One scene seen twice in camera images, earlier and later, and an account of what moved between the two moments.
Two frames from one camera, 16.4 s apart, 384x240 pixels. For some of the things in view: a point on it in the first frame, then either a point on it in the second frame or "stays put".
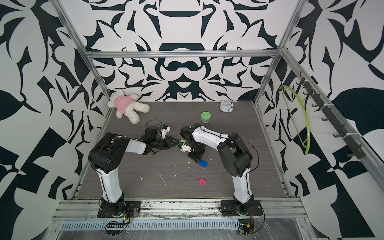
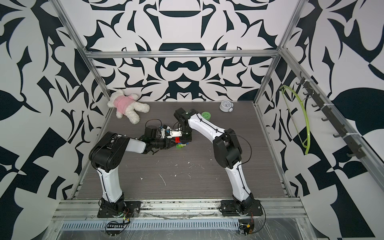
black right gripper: [195, 157] → [185, 138]
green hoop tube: [308, 137] stays put
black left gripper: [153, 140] stays put
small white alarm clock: [226, 106] stays put
